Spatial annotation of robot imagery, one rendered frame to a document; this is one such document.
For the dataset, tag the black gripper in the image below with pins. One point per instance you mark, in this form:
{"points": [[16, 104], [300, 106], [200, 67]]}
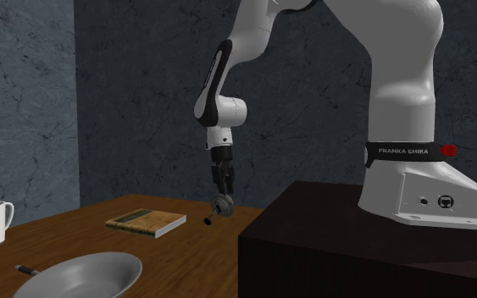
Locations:
{"points": [[222, 156]]}

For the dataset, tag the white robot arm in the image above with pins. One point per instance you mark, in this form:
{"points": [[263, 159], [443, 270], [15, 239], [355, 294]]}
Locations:
{"points": [[403, 82]]}

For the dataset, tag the book with wood-pattern cover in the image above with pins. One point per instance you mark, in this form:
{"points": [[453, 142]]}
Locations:
{"points": [[147, 222]]}

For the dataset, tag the brown wooden table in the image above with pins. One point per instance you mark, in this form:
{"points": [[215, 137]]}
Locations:
{"points": [[188, 264]]}

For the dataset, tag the dark robot stand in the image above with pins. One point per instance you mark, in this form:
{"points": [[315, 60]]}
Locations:
{"points": [[345, 247]]}

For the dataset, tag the grey plate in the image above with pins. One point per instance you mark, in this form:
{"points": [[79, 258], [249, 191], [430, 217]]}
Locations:
{"points": [[81, 276]]}

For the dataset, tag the black and grey pen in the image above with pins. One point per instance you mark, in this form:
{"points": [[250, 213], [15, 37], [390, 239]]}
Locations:
{"points": [[26, 270]]}

